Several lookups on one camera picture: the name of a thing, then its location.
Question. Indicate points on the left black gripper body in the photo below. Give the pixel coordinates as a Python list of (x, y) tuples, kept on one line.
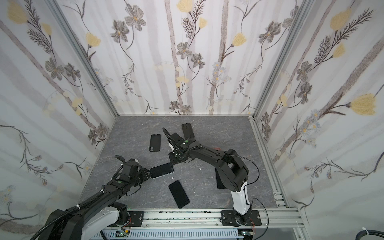
[(139, 177)]

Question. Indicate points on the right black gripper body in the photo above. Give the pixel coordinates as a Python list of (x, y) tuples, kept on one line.
[(175, 144)]

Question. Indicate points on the black phone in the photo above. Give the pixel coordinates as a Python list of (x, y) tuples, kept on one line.
[(188, 131), (179, 194), (161, 170), (219, 182)]

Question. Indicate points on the black phone case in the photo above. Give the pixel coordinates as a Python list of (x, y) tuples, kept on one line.
[(155, 143)]

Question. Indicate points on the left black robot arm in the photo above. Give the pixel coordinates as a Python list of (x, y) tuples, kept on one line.
[(86, 219)]

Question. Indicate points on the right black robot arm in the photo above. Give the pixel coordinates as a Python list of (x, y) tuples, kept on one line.
[(233, 173)]

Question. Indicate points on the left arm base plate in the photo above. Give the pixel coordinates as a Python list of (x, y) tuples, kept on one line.
[(135, 219)]

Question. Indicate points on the white slotted cable duct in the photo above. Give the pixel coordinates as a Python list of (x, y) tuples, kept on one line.
[(173, 234)]

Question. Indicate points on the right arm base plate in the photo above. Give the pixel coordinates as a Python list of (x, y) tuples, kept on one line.
[(234, 219)]

